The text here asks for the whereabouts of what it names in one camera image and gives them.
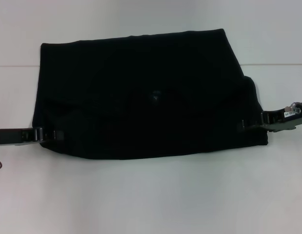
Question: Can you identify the right arm cable with plug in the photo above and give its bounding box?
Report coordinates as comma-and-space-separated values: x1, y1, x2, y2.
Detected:
284, 101, 302, 115

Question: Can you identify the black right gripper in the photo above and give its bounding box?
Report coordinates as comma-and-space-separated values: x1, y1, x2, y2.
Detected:
237, 100, 302, 134

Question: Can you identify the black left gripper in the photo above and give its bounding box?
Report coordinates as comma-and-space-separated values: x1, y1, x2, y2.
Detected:
0, 127, 65, 147

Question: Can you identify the black shirt with FREE print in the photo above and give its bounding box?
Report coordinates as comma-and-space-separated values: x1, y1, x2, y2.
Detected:
32, 28, 269, 161

